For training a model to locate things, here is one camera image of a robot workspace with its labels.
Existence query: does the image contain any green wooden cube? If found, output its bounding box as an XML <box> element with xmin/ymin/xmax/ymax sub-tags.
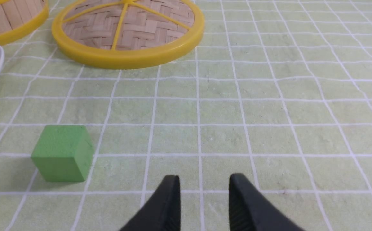
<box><xmin>31</xmin><ymin>124</ymin><xmax>95</xmax><ymax>182</ymax></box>

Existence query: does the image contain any bamboo steamer basket yellow rim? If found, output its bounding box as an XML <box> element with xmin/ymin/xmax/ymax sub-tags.
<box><xmin>0</xmin><ymin>0</ymin><xmax>49</xmax><ymax>46</ymax></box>

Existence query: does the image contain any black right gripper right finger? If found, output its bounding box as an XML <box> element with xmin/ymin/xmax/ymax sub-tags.
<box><xmin>229</xmin><ymin>173</ymin><xmax>303</xmax><ymax>231</ymax></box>

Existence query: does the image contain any bamboo steamer lid yellow rim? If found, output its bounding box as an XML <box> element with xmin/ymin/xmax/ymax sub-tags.
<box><xmin>51</xmin><ymin>0</ymin><xmax>205</xmax><ymax>70</ymax></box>

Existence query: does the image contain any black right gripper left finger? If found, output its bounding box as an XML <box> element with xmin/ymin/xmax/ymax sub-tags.
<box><xmin>120</xmin><ymin>175</ymin><xmax>181</xmax><ymax>231</ymax></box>

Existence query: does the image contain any green checkered tablecloth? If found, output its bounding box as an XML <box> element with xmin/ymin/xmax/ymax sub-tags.
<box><xmin>0</xmin><ymin>0</ymin><xmax>372</xmax><ymax>231</ymax></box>

